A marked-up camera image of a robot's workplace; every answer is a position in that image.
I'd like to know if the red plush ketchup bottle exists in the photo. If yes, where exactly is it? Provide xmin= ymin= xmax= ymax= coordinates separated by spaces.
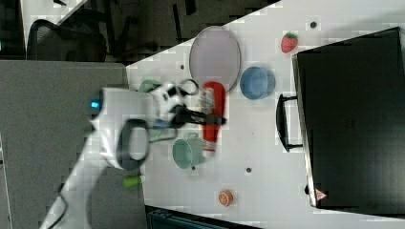
xmin=200 ymin=81 xmax=226 ymax=153

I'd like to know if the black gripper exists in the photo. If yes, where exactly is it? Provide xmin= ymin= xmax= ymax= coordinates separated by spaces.
xmin=167 ymin=105 xmax=226 ymax=129

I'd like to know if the teal crate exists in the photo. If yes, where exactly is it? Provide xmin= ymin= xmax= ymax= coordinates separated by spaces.
xmin=147 ymin=209 xmax=257 ymax=229

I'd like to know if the grey oval plate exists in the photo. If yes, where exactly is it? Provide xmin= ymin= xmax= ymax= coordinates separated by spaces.
xmin=189 ymin=26 xmax=241 ymax=92

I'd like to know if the orange slice toy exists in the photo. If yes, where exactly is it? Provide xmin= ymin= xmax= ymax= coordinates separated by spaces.
xmin=218 ymin=190 xmax=233 ymax=207

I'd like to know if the green mug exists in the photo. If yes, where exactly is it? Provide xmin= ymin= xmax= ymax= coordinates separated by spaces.
xmin=172 ymin=133 xmax=204 ymax=169

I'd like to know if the large green bowl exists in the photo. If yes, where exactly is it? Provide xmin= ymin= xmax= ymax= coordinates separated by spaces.
xmin=139 ymin=79 xmax=177 ymax=142

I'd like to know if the black office chair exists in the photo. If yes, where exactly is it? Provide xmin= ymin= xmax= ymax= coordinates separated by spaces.
xmin=26 ymin=19 xmax=107 ymax=62

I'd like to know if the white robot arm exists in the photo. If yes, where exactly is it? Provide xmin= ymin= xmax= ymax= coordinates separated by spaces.
xmin=39 ymin=82 xmax=226 ymax=229

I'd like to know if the black oven appliance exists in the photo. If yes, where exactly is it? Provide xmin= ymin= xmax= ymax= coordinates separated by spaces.
xmin=292 ymin=28 xmax=405 ymax=219

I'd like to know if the large red strawberry toy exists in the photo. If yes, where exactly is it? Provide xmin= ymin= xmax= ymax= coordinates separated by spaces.
xmin=281 ymin=32 xmax=298 ymax=53

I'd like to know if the blue bowl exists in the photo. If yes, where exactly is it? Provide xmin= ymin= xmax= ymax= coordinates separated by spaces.
xmin=240 ymin=67 xmax=276 ymax=100

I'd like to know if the black oven door handle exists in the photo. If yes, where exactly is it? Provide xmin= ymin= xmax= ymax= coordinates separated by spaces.
xmin=276 ymin=94 xmax=303 ymax=152

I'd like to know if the green marker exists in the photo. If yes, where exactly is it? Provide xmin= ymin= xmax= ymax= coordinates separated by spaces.
xmin=123 ymin=176 xmax=142 ymax=188

